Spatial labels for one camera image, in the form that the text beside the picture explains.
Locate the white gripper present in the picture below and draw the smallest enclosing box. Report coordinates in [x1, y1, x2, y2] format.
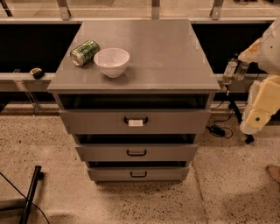
[238, 39, 280, 135]

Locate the white ceramic bowl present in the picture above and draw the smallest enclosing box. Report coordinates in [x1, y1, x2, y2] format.
[94, 48, 130, 78]

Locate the grey bottom drawer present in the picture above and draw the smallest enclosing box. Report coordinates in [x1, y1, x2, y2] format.
[87, 167, 188, 182]

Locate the grey top drawer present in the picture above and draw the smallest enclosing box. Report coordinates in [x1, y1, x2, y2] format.
[59, 109, 210, 135]

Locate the grey drawer cabinet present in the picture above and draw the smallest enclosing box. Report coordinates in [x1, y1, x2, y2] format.
[48, 19, 220, 168]

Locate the clear water bottle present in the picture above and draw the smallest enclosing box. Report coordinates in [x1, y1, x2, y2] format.
[234, 61, 249, 81]
[222, 56, 238, 83]

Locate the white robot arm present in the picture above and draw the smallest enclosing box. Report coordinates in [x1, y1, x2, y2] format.
[238, 17, 280, 135]

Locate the clear water bottle right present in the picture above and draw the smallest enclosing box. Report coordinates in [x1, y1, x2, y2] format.
[234, 61, 249, 81]

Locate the green soda can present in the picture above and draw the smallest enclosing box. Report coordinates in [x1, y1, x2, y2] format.
[70, 40, 100, 67]

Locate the grey drawer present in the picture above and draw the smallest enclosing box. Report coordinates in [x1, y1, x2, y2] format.
[87, 167, 188, 182]
[59, 109, 210, 135]
[76, 143, 198, 162]

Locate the grey middle drawer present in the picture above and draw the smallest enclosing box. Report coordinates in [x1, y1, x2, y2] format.
[76, 143, 198, 162]

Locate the black tripod leg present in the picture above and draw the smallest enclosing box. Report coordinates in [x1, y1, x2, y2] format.
[19, 165, 44, 224]

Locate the brown shoe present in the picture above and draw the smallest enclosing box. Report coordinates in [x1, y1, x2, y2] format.
[267, 164, 280, 183]

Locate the clear water bottle left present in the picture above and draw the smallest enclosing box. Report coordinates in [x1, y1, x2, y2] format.
[222, 56, 238, 83]

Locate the small black yellow object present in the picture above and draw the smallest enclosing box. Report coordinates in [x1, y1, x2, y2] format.
[30, 67, 45, 80]

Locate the black power adapter cable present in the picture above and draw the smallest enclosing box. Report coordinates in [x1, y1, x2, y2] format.
[206, 109, 235, 140]

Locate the black stand right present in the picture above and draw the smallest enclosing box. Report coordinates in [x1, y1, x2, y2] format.
[227, 94, 255, 144]

